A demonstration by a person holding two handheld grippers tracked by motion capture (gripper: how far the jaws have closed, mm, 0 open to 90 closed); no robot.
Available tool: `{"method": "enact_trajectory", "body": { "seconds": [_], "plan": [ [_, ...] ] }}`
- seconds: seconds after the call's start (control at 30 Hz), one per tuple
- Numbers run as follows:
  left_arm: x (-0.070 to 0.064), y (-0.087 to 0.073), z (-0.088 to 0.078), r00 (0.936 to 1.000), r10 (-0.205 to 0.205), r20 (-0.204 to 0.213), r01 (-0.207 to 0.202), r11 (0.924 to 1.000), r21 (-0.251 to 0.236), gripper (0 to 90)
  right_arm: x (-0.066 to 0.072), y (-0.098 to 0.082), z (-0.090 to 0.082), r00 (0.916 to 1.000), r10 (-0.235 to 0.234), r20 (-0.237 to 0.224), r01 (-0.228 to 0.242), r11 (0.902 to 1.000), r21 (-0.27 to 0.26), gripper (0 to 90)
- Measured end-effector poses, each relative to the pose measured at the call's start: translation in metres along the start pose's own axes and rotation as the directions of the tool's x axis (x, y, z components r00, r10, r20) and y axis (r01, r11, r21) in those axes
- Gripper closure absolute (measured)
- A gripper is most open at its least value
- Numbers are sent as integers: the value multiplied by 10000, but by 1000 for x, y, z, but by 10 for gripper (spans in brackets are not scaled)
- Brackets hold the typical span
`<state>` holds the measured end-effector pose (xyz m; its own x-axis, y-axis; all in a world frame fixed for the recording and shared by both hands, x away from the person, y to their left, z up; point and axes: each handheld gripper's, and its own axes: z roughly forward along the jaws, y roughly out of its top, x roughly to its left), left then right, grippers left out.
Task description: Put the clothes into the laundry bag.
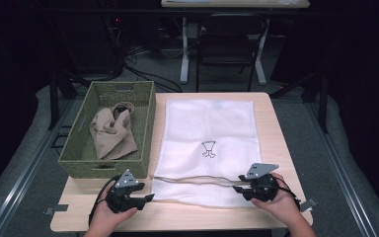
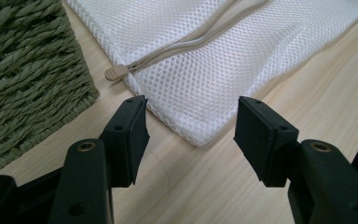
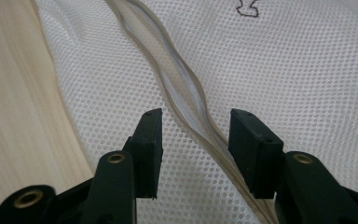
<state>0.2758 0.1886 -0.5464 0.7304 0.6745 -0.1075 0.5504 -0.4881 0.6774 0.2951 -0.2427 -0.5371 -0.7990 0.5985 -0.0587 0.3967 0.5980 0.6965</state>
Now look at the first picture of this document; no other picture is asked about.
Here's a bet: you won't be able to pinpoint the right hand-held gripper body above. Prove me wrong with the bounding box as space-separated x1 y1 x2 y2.
243 162 280 202

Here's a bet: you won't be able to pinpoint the white mesh laundry bag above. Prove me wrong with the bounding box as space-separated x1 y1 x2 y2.
151 98 265 209

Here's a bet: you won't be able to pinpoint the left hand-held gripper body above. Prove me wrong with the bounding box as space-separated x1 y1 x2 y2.
107 169 146 214

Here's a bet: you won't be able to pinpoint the beige garment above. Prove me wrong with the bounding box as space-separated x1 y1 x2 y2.
89 102 139 161

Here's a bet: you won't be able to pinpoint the black floor cables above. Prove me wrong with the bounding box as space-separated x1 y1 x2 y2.
121 42 184 93

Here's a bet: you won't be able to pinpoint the black metal stand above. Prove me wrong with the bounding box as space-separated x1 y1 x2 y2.
269 70 330 134
47 70 92 131

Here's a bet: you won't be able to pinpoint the metal floor rail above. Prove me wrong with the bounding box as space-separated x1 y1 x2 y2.
0 98 77 237
305 98 379 237

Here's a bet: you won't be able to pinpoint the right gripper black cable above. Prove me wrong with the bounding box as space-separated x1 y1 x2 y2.
272 176 302 210

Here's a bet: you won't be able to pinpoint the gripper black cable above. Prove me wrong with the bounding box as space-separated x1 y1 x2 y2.
88 174 122 227
272 176 302 210

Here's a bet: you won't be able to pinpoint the white-legged desk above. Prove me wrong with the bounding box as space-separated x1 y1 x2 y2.
160 0 311 86

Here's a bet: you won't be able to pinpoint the grey tape strip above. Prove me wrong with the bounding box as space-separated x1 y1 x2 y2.
43 203 69 215
299 197 319 213

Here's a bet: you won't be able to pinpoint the person's left hand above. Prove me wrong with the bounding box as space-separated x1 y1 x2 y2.
90 192 138 231

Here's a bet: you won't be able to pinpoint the person's right hand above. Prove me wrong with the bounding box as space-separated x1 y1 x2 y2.
250 172 302 225

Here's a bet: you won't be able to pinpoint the black folding chair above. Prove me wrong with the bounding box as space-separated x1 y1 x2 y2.
195 13 269 93

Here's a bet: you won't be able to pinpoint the green woven basket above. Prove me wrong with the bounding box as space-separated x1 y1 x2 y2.
57 80 157 180

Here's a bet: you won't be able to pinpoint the dark equipment cabinet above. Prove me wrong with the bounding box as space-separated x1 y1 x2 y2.
58 13 126 75

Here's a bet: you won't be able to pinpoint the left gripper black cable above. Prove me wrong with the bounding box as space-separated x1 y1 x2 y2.
88 174 122 227

